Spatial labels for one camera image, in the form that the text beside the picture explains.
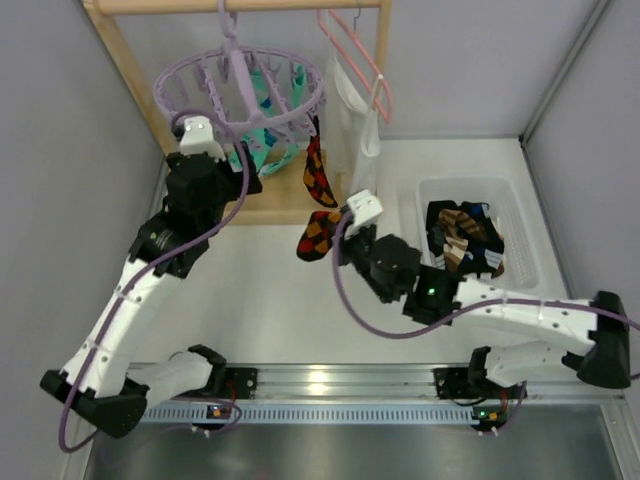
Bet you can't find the black sock with blue accents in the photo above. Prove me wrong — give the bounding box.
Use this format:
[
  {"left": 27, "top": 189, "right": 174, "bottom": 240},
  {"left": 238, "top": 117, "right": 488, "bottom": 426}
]
[{"left": 459, "top": 202, "right": 505, "bottom": 279}]

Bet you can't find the black red argyle sock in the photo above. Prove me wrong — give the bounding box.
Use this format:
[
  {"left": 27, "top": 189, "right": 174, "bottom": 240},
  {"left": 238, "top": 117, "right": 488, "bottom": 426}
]
[
  {"left": 303, "top": 115, "right": 338, "bottom": 209},
  {"left": 296, "top": 210, "right": 343, "bottom": 262}
]

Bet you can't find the purple round clip hanger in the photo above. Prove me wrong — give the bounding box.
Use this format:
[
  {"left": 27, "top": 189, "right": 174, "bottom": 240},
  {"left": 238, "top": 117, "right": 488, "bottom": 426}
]
[{"left": 153, "top": 1, "right": 323, "bottom": 136}]

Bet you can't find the brown striped sock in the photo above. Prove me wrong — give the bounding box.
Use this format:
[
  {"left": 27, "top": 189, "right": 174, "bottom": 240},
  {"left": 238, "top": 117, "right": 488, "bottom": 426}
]
[{"left": 439, "top": 209, "right": 488, "bottom": 271}]

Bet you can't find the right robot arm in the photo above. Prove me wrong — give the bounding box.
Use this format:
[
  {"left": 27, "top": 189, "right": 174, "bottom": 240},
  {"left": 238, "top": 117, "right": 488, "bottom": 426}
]
[{"left": 333, "top": 226, "right": 632, "bottom": 395}]

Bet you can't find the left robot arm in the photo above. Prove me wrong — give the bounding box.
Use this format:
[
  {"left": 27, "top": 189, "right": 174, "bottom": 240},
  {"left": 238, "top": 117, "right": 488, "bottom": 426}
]
[{"left": 40, "top": 144, "right": 262, "bottom": 439}]

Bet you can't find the white cloth on hanger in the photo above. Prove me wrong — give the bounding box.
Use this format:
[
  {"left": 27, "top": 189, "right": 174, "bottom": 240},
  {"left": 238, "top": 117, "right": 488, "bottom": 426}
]
[{"left": 324, "top": 55, "right": 381, "bottom": 198}]

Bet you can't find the pink clothes hanger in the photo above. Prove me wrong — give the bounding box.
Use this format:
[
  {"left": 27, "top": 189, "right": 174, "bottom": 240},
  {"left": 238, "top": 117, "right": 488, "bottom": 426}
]
[{"left": 316, "top": 1, "right": 394, "bottom": 124}]

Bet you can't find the black sock with white stripes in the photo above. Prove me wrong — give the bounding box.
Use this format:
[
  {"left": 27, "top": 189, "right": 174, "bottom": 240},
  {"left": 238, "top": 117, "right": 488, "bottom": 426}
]
[{"left": 425, "top": 200, "right": 457, "bottom": 270}]

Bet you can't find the white plastic laundry basket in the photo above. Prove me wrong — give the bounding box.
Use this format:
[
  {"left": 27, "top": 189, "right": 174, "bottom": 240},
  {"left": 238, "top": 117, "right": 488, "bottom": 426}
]
[{"left": 399, "top": 175, "right": 541, "bottom": 294}]

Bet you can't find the aluminium corner profile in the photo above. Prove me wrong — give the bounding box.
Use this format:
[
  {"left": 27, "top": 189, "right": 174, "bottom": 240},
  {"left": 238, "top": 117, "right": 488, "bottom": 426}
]
[{"left": 518, "top": 0, "right": 614, "bottom": 150}]

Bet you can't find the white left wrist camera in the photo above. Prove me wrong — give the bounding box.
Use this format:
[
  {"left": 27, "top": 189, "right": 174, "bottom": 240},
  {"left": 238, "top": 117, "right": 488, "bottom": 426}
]
[{"left": 179, "top": 116, "right": 226, "bottom": 160}]

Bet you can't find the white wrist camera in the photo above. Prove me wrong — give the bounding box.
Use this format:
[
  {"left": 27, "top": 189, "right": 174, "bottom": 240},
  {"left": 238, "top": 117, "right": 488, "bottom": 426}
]
[
  {"left": 179, "top": 116, "right": 226, "bottom": 160},
  {"left": 344, "top": 189, "right": 384, "bottom": 238}
]

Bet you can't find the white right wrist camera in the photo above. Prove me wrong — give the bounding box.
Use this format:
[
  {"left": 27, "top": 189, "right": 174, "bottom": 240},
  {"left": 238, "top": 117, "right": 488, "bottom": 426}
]
[{"left": 344, "top": 189, "right": 384, "bottom": 238}]

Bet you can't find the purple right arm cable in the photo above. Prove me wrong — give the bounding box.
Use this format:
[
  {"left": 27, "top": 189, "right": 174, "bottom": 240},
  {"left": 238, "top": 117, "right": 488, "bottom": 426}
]
[{"left": 332, "top": 209, "right": 640, "bottom": 339}]

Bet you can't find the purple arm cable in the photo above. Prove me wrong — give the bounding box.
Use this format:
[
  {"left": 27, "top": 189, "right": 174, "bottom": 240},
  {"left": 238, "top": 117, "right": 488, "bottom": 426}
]
[
  {"left": 58, "top": 109, "right": 254, "bottom": 454},
  {"left": 332, "top": 209, "right": 640, "bottom": 339}
]

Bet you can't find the wooden drying rack frame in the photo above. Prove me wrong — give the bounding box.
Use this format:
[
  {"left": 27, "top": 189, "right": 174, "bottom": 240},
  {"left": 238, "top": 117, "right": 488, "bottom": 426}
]
[{"left": 82, "top": 0, "right": 394, "bottom": 227}]

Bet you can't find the white slotted cable duct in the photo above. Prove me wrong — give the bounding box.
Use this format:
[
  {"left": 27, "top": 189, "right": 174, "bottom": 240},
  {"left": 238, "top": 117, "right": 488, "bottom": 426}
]
[{"left": 139, "top": 402, "right": 609, "bottom": 427}]

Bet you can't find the aluminium mounting rail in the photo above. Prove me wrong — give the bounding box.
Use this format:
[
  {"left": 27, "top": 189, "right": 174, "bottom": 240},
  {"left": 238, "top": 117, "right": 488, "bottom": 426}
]
[{"left": 117, "top": 362, "right": 626, "bottom": 404}]

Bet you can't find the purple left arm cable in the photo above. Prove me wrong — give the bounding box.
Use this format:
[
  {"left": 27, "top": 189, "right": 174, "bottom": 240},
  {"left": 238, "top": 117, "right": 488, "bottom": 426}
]
[{"left": 58, "top": 109, "right": 254, "bottom": 454}]

